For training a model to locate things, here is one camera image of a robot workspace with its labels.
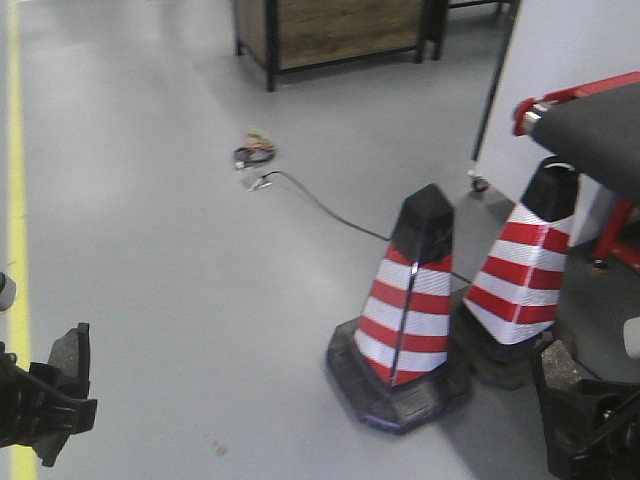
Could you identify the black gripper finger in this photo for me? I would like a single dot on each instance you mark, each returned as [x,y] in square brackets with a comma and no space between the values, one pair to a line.
[48,447]
[588,409]
[607,453]
[32,406]

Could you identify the grey brake pad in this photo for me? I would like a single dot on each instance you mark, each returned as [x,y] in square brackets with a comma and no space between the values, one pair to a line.
[70,356]
[554,371]

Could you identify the black conveyor belt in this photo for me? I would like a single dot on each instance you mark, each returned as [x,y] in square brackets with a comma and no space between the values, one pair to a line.
[599,135]

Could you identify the right striped traffic cone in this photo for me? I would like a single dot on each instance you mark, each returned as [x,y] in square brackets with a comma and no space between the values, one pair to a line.
[513,299]

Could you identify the striped traffic cone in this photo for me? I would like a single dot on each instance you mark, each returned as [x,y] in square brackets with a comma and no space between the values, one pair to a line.
[513,299]
[395,364]

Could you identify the left striped traffic cone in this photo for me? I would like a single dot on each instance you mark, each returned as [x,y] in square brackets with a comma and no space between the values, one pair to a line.
[395,364]

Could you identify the white side panel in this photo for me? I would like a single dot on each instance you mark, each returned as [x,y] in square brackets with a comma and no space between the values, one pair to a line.
[553,45]

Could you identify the wooden workbench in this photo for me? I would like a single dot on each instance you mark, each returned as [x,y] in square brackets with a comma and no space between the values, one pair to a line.
[286,37]

